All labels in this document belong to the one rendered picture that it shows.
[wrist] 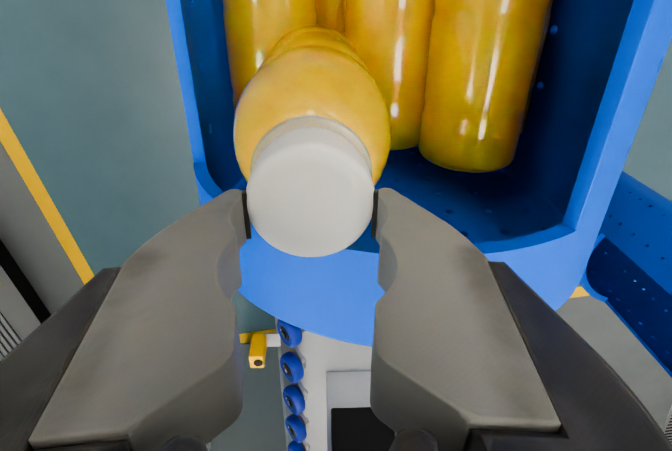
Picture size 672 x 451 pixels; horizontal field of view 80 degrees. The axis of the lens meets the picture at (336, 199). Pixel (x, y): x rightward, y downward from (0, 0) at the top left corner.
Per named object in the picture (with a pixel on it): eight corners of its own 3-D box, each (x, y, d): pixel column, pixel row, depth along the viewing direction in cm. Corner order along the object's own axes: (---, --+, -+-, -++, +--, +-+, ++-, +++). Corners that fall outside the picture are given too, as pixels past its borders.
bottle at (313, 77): (275, 127, 31) (227, 286, 15) (257, 28, 28) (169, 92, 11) (366, 116, 31) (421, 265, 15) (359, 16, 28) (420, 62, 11)
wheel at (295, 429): (298, 450, 67) (308, 443, 68) (297, 434, 65) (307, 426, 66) (283, 430, 70) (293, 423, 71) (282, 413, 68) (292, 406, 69)
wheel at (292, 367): (295, 391, 60) (306, 383, 61) (293, 370, 57) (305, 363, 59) (278, 371, 63) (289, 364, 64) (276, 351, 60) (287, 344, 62)
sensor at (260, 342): (254, 345, 67) (249, 370, 63) (252, 332, 66) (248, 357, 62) (300, 344, 68) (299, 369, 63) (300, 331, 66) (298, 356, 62)
